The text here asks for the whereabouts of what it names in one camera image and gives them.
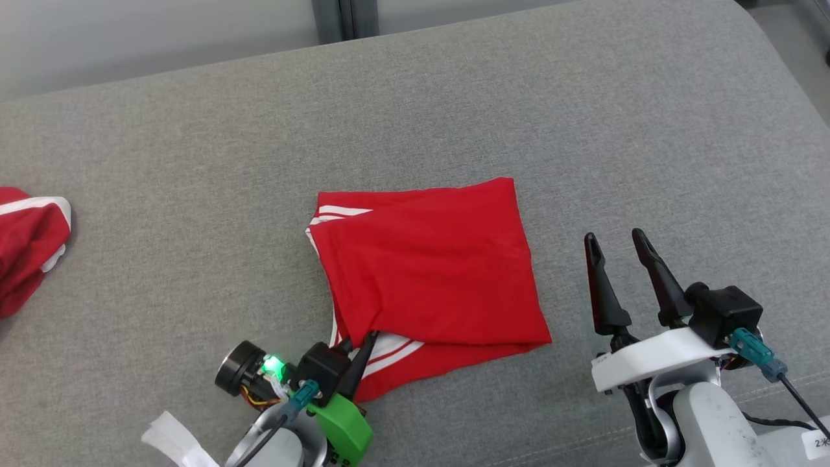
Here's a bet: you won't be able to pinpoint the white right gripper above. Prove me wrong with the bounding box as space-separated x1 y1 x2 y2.
584 228 740 394

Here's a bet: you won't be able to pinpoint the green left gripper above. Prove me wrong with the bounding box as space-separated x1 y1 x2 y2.
308 330 379 467

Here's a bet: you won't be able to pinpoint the red and white jersey shirt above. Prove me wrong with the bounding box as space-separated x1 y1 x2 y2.
305 176 553 403

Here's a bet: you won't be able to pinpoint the red shorts with white stripe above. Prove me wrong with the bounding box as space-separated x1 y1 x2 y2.
0 187 72 318

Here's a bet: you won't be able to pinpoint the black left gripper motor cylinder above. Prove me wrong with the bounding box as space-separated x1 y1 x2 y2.
216 341 289 411

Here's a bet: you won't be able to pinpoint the teal left camera cable connector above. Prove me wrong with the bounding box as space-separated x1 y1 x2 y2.
285 380 320 413

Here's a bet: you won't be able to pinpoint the teal camera cable connector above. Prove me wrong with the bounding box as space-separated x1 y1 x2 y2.
285 380 320 413
728 328 789 383

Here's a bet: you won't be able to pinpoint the thin black left camera cable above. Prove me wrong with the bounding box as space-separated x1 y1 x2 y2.
232 409 289 467

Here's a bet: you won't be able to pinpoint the teal right camera cable connector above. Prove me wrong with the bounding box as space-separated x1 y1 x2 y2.
728 328 789 383

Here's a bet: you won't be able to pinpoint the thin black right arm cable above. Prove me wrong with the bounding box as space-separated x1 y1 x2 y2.
739 412 818 432

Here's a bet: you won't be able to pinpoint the white left cable label tag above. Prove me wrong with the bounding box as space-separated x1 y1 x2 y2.
141 411 220 467

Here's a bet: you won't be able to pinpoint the white cable label tag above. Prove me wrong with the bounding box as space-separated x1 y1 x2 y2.
141 411 220 467
801 428 830 461

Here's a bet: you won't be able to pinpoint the white right cable label tag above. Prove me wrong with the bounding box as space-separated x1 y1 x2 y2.
801 428 830 461

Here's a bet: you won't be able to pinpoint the grey partition post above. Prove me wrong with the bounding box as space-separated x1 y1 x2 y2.
311 0 380 45

